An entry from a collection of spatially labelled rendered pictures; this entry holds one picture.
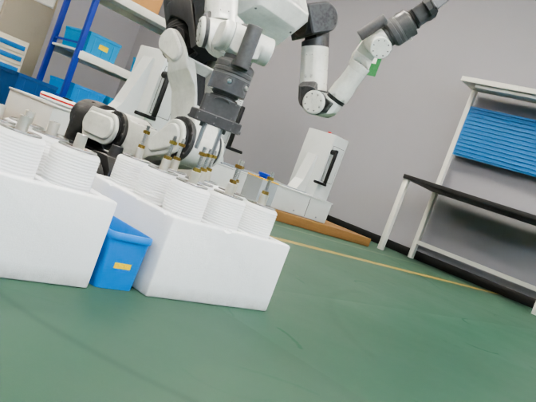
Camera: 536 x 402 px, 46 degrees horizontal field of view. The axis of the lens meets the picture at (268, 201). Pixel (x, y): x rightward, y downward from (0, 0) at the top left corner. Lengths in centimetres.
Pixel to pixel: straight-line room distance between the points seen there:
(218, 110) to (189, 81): 63
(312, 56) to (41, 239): 118
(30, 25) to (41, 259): 687
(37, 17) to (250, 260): 672
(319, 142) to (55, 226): 426
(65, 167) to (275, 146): 712
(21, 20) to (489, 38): 514
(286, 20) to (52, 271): 109
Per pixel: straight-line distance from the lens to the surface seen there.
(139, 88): 404
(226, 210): 149
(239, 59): 140
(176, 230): 137
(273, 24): 198
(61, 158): 125
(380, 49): 202
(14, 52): 713
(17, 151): 119
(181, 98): 206
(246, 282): 156
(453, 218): 677
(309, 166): 529
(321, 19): 211
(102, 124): 227
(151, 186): 150
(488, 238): 660
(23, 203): 118
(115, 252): 133
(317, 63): 210
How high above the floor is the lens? 34
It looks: 3 degrees down
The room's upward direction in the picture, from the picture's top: 21 degrees clockwise
